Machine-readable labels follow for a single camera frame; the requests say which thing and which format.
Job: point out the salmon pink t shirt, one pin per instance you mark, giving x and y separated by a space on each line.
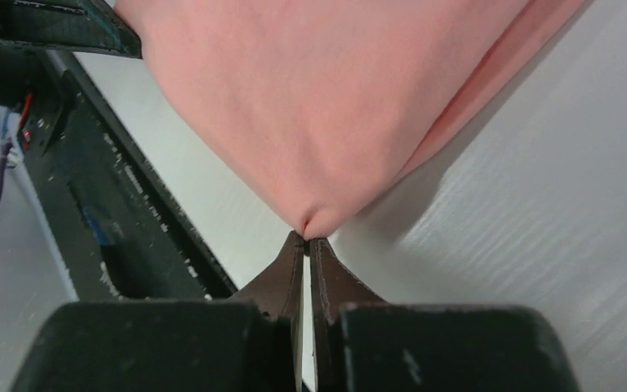
321 106

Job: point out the small electronics board with leds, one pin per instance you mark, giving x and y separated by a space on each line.
14 144

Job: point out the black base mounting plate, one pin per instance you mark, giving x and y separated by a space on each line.
118 230

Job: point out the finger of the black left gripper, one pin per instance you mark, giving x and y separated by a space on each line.
76 26

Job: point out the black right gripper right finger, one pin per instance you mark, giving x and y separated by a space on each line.
364 343

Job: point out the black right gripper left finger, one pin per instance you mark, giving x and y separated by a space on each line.
250 341

